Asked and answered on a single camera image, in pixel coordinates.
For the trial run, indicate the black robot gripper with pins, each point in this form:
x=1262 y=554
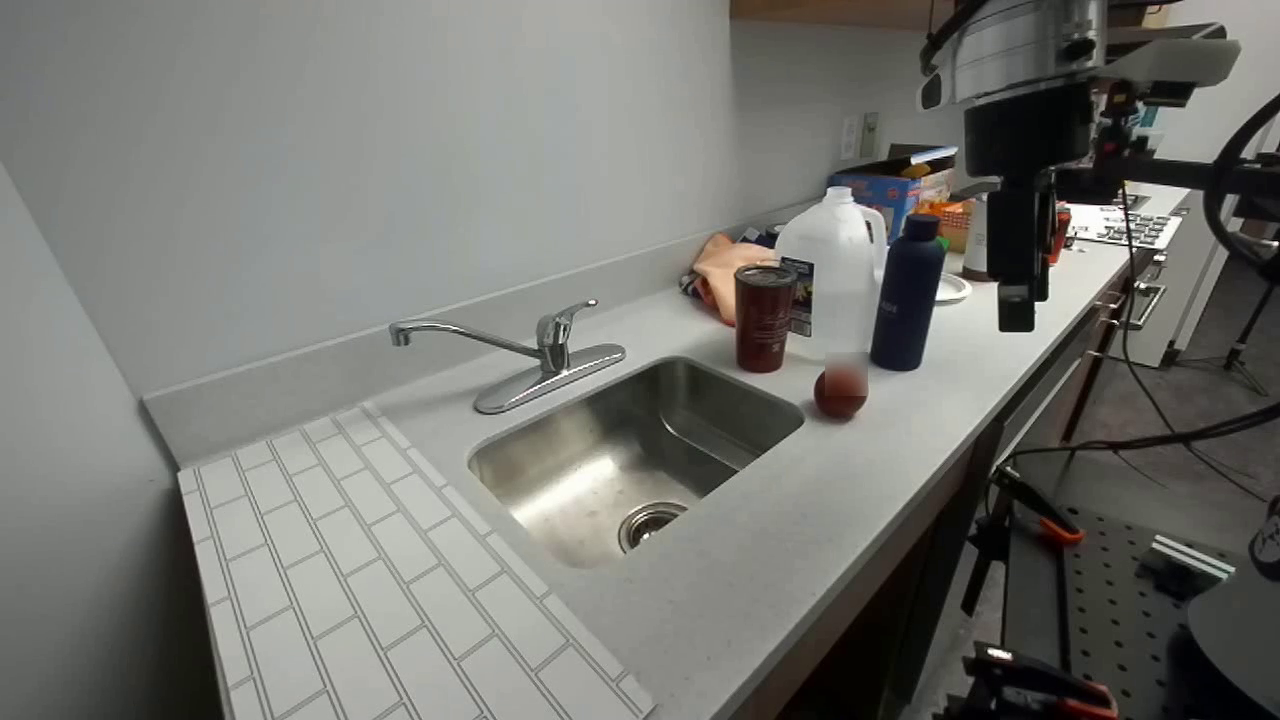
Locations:
x=1020 y=143

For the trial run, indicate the chrome sink faucet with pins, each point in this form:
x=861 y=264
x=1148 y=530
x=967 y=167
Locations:
x=554 y=359

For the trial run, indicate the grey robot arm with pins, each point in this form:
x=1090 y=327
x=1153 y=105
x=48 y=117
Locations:
x=1028 y=79

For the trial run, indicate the stainless steel sink basin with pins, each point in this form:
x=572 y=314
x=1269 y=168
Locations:
x=598 y=478

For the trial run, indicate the dark blue bottle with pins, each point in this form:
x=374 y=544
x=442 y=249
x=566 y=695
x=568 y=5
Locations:
x=908 y=294

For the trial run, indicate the blue box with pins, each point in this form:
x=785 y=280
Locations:
x=894 y=197

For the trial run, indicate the clear plastic jug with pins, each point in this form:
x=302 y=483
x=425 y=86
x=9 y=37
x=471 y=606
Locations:
x=834 y=246

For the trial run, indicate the red apple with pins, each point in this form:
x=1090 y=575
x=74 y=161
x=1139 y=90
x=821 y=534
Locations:
x=841 y=395

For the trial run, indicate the dark red tumbler cup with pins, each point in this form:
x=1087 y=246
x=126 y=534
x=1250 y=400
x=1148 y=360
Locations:
x=760 y=319

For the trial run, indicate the black perforated table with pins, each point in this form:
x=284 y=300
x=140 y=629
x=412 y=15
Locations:
x=1165 y=641

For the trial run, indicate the orange black clamp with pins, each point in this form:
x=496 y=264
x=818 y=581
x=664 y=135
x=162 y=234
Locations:
x=1011 y=687

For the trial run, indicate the white tile pattern mat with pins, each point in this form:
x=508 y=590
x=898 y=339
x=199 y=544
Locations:
x=350 y=581

